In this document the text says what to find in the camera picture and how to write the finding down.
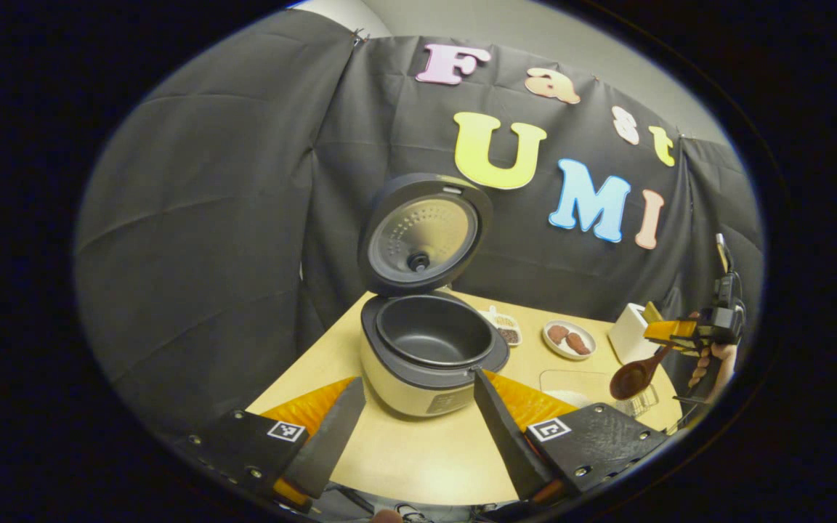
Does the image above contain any white divided bean dish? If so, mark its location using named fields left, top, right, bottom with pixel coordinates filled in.
left=478, top=305, right=523, bottom=347

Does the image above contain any brown wooden spoon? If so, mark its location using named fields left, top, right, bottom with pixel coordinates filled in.
left=610, top=345, right=674, bottom=401

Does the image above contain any dark grey rice cooker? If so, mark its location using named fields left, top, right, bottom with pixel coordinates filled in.
left=357, top=173, right=511, bottom=418

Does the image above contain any white toaster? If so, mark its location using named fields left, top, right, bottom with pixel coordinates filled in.
left=607, top=303, right=655, bottom=365

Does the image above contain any round white plate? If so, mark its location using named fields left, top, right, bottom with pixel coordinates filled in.
left=542, top=320, right=597, bottom=361

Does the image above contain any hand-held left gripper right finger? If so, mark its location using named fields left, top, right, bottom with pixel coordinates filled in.
left=471, top=365, right=670, bottom=503

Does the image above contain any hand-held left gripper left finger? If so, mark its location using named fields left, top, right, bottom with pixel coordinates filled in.
left=175, top=376, right=366, bottom=509

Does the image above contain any wire chopstick holder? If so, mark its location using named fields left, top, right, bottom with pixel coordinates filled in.
left=626, top=384, right=660, bottom=418

